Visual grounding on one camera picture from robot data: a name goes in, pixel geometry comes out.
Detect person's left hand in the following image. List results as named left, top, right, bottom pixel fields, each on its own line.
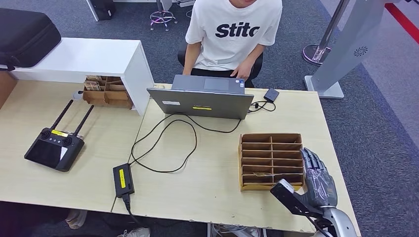
left=230, top=59, right=254, bottom=81

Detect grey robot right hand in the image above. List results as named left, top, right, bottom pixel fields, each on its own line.
left=299, top=147, right=338, bottom=208

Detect person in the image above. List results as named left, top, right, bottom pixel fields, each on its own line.
left=181, top=0, right=283, bottom=89

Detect large cardboard card organizer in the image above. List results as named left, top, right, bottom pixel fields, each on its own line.
left=238, top=133, right=305, bottom=192

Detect black office chair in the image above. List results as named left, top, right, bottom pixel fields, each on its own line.
left=177, top=41, right=264, bottom=81

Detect grey laptop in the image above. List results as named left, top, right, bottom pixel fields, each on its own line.
left=147, top=75, right=254, bottom=120

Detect small black external drive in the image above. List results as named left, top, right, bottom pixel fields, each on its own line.
left=263, top=88, right=280, bottom=103

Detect chrome stool base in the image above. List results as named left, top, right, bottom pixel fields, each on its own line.
left=150, top=0, right=178, bottom=33

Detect small cardboard organizer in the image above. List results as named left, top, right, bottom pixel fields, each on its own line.
left=82, top=76, right=134, bottom=110

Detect cards in small organizer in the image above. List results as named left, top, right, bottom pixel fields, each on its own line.
left=84, top=76, right=103, bottom=92

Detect black computer tower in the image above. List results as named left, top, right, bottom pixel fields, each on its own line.
left=86, top=0, right=116, bottom=22

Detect white desk shelf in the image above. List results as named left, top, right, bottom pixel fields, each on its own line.
left=10, top=38, right=155, bottom=117

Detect grey kiosk stand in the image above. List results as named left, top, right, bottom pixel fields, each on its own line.
left=304, top=0, right=387, bottom=100

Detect black power adapter yellow label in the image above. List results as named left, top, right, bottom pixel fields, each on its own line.
left=112, top=163, right=135, bottom=199

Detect black remote controller with antennas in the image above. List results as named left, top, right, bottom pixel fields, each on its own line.
left=24, top=99, right=94, bottom=173

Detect black carrying case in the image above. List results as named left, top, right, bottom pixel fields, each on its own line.
left=0, top=8, right=62, bottom=72

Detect white sneaker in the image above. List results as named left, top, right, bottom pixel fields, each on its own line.
left=118, top=228, right=151, bottom=237

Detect pale shoe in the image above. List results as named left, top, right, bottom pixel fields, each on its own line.
left=65, top=210, right=88, bottom=230

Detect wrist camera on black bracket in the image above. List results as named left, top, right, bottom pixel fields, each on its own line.
left=270, top=179, right=325, bottom=218

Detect black external drive cable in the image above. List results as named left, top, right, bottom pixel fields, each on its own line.
left=248, top=100, right=277, bottom=114

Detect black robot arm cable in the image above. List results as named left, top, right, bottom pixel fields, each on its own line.
left=304, top=214, right=332, bottom=237

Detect black adapter to laptop cable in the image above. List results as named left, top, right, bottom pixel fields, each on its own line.
left=129, top=113, right=242, bottom=174

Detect chrome stanchion post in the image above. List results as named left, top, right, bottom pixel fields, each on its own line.
left=302, top=0, right=351, bottom=67

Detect white cable bundle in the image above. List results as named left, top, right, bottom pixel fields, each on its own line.
left=209, top=225, right=262, bottom=237

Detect black mains power cord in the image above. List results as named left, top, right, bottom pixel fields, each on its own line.
left=122, top=195, right=141, bottom=226

